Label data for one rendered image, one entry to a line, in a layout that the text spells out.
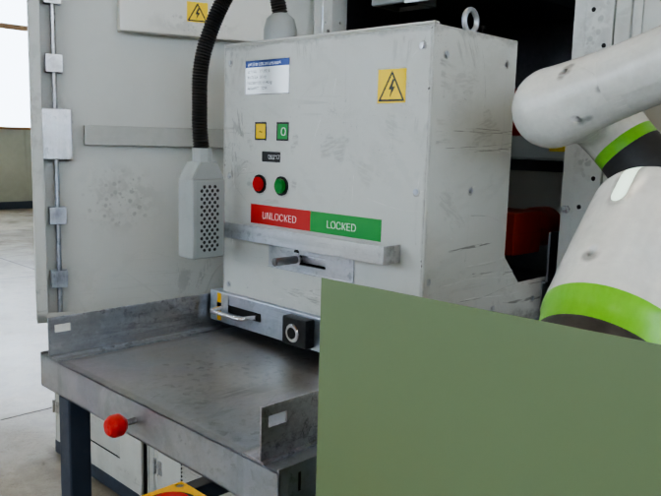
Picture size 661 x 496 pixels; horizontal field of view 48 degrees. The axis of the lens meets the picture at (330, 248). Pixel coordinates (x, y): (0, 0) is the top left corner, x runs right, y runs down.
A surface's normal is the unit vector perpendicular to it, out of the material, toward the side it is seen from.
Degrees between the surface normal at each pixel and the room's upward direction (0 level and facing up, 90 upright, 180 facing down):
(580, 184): 90
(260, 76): 90
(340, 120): 90
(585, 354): 90
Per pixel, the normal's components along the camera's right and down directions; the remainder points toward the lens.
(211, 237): 0.71, 0.12
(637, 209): -0.36, -0.63
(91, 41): 0.44, 0.14
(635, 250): -0.18, -0.58
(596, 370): -0.68, 0.09
